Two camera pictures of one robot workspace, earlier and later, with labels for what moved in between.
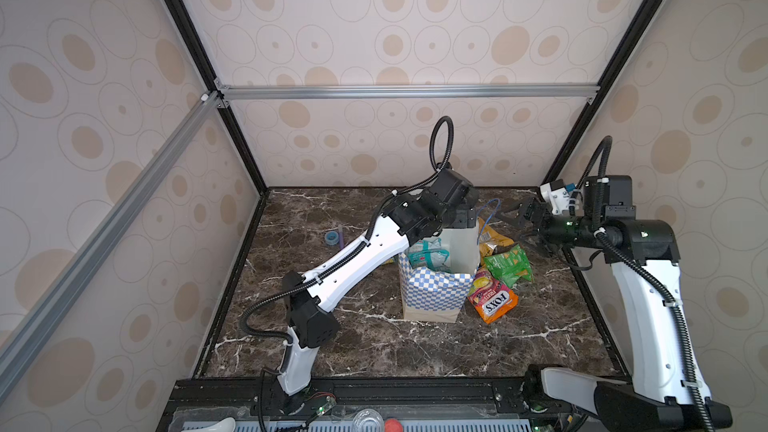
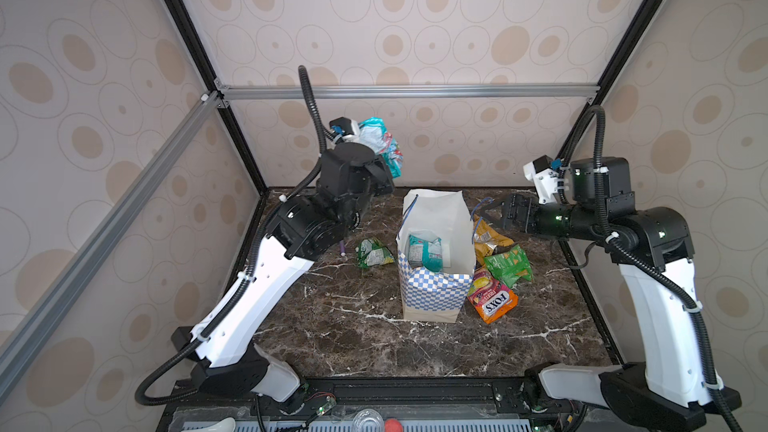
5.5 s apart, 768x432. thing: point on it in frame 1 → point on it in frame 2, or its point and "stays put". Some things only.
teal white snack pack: x=430 y=254 → x=373 y=133
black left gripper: x=462 y=215 → x=375 y=166
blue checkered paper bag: x=439 y=296 stays put
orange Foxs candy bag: x=490 y=296 stays put
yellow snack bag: x=489 y=239 stays put
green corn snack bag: x=509 y=266 stays put
